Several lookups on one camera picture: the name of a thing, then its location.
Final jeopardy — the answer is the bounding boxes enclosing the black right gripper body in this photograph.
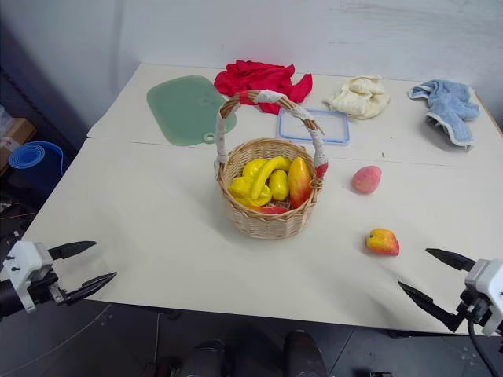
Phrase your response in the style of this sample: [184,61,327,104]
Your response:
[455,288,493,327]

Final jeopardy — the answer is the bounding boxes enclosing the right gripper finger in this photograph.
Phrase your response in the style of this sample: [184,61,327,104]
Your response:
[397,280,465,335]
[424,247,477,273]

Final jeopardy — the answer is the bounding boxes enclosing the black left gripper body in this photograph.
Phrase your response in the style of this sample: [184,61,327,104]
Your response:
[26,270,68,308]

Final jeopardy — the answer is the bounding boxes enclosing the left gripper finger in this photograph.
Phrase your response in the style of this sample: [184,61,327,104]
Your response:
[47,240,97,262]
[64,271,119,306]

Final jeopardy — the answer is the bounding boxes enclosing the yellow and red apple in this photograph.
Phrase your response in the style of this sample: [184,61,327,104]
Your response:
[365,228,401,258]

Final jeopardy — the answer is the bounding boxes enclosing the rolled blue mat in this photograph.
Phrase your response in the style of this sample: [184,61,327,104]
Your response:
[8,141,64,182]

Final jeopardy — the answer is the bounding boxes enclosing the pink peach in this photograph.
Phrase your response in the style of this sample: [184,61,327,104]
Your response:
[351,165,383,195]

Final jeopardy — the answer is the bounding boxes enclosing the brown cardboard box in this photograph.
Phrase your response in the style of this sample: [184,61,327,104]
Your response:
[0,116,38,177]

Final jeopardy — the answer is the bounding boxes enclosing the light blue towel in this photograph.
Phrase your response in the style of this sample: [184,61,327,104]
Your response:
[407,79,481,149]

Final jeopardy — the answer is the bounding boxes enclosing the red and yellow mango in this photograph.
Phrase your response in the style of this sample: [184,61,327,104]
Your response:
[288,156,314,210]

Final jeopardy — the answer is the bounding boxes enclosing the clear lid with blue rim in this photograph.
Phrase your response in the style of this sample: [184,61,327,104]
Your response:
[276,108,351,148]

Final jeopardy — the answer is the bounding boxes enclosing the green cutting mat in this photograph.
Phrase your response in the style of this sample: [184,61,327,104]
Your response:
[146,75,238,148]

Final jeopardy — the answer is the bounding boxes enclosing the large yellow bell pepper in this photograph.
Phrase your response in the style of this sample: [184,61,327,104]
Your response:
[228,175,273,208]

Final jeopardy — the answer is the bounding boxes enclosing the cream cloth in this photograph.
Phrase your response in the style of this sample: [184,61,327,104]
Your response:
[323,75,391,121]

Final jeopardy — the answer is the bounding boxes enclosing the small yellow bell pepper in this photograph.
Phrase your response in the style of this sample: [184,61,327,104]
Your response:
[268,169,291,201]

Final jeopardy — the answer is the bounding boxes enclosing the yellow banana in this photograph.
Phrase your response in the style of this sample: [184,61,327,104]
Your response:
[250,156,292,200]

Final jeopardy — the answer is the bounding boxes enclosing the red cloth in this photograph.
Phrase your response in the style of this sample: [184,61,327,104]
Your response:
[213,59,314,115]

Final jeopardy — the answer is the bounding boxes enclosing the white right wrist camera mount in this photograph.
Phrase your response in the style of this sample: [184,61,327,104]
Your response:
[464,258,503,338]

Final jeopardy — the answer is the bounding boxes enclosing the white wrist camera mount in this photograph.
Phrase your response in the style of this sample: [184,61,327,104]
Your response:
[0,240,54,314]
[464,258,503,338]

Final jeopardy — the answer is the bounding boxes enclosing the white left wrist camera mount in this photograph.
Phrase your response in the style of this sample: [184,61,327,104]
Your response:
[0,240,54,314]

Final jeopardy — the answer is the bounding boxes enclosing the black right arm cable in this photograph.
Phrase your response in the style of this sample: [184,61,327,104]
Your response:
[466,320,503,377]

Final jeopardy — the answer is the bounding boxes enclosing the wicker basket with handle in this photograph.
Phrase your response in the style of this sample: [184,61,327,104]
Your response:
[213,90,330,240]

